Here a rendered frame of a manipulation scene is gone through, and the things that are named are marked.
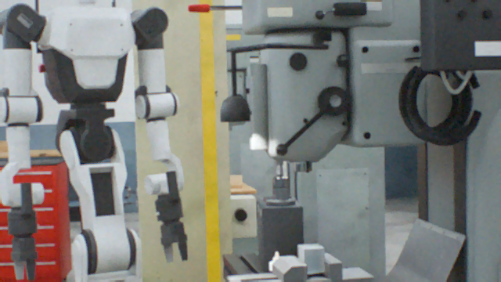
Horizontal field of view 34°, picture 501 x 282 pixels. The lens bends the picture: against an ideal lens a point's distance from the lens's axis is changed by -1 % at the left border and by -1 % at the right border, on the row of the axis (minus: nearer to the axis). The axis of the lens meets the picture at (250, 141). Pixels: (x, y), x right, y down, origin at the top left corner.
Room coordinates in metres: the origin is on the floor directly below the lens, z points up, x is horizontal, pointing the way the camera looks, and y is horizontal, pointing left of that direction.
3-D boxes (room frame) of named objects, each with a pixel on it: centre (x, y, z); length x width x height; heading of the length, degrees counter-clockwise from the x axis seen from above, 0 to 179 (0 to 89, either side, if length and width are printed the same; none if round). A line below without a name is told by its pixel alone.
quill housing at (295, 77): (2.07, -0.13, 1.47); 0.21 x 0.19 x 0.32; 11
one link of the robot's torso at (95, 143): (2.71, 0.55, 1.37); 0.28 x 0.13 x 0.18; 29
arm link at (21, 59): (2.52, 0.71, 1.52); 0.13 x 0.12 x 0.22; 121
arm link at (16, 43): (2.55, 0.72, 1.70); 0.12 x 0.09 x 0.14; 30
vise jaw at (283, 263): (2.00, -0.09, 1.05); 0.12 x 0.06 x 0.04; 11
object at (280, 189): (2.47, -0.09, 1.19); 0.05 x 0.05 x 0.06
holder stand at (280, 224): (2.52, -0.08, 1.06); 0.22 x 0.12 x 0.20; 3
